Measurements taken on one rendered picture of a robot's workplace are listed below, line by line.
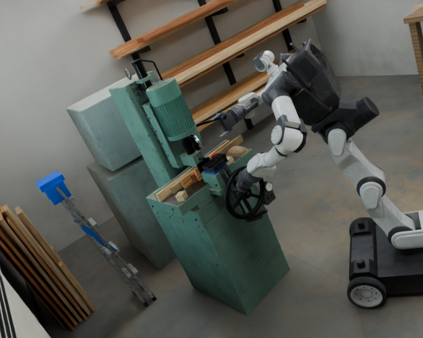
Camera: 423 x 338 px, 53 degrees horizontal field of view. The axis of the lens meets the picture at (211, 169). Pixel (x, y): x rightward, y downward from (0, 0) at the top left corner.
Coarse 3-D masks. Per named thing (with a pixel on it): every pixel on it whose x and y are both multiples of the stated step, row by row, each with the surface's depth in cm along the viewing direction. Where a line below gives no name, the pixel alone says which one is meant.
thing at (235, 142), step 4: (240, 136) 266; (232, 140) 264; (236, 140) 264; (240, 140) 266; (228, 144) 261; (232, 144) 263; (236, 144) 265; (224, 148) 259; (228, 148) 261; (216, 152) 257; (220, 152) 257; (224, 152) 259; (184, 176) 244; (176, 184) 239; (180, 184) 241; (172, 188) 238; (176, 188) 239; (180, 188) 241
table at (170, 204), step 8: (248, 152) 250; (240, 160) 247; (248, 160) 251; (192, 184) 240; (200, 184) 236; (208, 184) 234; (232, 184) 232; (176, 192) 239; (192, 192) 231; (200, 192) 231; (208, 192) 234; (216, 192) 229; (168, 200) 235; (176, 200) 231; (192, 200) 228; (200, 200) 231; (168, 208) 233; (176, 208) 225; (184, 208) 225; (192, 208) 228
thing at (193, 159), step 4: (184, 152) 251; (196, 152) 243; (200, 152) 243; (180, 156) 250; (184, 156) 246; (188, 156) 243; (192, 156) 240; (196, 156) 241; (200, 156) 243; (184, 160) 249; (188, 160) 245; (192, 160) 242; (196, 160) 241; (200, 160) 243; (184, 164) 252; (188, 164) 248; (192, 164) 245; (196, 164) 242
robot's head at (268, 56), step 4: (264, 52) 209; (268, 52) 208; (264, 56) 206; (268, 56) 207; (272, 56) 208; (268, 60) 205; (272, 60) 208; (268, 64) 206; (272, 64) 207; (276, 64) 207; (268, 68) 209; (272, 68) 206; (268, 72) 208
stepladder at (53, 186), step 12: (48, 180) 264; (60, 180) 265; (48, 192) 262; (60, 192) 264; (72, 204) 269; (72, 216) 290; (84, 216) 276; (84, 228) 277; (96, 240) 282; (108, 252) 293; (132, 276) 302; (132, 288) 301; (144, 288) 305; (144, 300) 308
